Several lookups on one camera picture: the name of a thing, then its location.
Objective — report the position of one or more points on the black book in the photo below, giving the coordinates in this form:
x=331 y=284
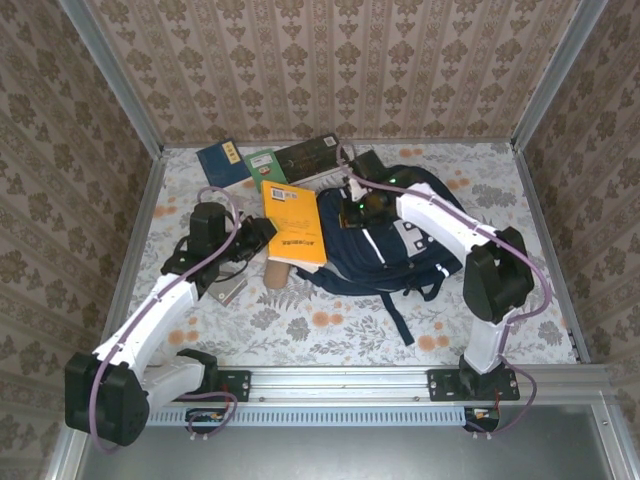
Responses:
x=307 y=157

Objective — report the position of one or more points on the yellow book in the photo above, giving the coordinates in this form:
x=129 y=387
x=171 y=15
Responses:
x=295 y=225

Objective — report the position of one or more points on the grey metal panel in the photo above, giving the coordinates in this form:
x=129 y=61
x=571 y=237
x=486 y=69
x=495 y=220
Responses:
x=350 y=455

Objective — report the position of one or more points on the navy blue backpack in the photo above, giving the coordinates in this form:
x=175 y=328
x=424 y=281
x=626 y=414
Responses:
x=400 y=260

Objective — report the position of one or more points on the floral tablecloth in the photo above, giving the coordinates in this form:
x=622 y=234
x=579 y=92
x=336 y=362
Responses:
x=325 y=340

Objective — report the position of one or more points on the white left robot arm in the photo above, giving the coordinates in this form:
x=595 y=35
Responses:
x=150 y=310

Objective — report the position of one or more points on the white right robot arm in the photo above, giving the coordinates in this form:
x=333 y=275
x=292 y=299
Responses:
x=440 y=215

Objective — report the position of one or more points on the green book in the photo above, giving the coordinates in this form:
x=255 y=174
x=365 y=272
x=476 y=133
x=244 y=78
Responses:
x=265 y=170

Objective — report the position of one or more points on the dark blue book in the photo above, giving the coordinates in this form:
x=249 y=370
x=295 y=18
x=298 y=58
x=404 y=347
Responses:
x=222 y=162

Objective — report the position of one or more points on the tan cylindrical pencil case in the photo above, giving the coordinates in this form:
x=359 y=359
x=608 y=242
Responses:
x=276 y=277

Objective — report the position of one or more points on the grey box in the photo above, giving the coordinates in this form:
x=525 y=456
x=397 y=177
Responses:
x=230 y=292

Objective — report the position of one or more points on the aluminium mounting rail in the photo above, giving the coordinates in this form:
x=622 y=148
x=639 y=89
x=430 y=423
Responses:
x=340 y=385

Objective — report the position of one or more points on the aluminium frame post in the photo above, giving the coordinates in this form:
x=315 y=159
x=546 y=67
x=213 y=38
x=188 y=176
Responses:
x=560 y=75
x=110 y=75

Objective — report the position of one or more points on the aluminium side rail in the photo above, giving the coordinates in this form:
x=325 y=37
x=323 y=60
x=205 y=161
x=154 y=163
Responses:
x=542 y=225
x=148 y=200

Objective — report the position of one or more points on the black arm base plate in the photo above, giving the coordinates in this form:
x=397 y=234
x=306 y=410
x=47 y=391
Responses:
x=442 y=385
x=237 y=385

